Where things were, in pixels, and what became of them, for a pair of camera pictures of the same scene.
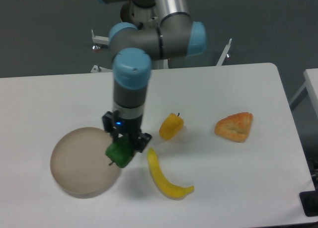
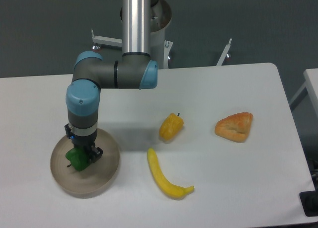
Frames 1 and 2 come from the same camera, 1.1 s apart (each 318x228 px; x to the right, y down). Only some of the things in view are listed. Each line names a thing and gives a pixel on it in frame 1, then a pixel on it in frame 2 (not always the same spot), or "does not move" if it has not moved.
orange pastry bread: [235, 127] does not move
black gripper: [130, 128] → [86, 141]
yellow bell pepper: [171, 127] does not move
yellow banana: [169, 189] does not move
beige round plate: [80, 165] does not move
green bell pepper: [120, 152] → [78, 158]
